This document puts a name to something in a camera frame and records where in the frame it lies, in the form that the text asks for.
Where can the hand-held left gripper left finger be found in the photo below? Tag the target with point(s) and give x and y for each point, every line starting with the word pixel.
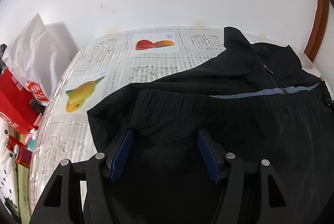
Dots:
pixel 121 156

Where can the brown wooden door frame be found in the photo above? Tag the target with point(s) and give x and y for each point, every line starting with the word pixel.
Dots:
pixel 319 25

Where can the white plastic bag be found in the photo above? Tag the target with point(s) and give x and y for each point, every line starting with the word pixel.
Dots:
pixel 28 57

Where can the black white blue zip jacket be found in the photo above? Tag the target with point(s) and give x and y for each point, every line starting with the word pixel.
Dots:
pixel 234 114

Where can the dark plaid cloth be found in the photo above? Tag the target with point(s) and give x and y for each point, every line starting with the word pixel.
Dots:
pixel 2 57

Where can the white cloth with black flowers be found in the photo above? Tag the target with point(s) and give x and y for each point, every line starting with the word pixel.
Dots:
pixel 7 177

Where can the olive green cloth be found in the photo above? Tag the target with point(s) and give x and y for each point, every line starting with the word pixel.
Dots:
pixel 23 187

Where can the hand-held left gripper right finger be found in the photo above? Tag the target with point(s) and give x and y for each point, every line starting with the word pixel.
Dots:
pixel 208 156

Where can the small teal packet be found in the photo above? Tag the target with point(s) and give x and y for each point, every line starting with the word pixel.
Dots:
pixel 30 142

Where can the red drink can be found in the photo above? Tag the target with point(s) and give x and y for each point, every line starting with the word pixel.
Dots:
pixel 10 143
pixel 22 155

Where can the fruit print newspaper tablecloth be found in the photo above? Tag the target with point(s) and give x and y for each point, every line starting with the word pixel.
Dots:
pixel 146 67

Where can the red cardboard box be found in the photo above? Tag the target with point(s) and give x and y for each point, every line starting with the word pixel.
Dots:
pixel 15 101

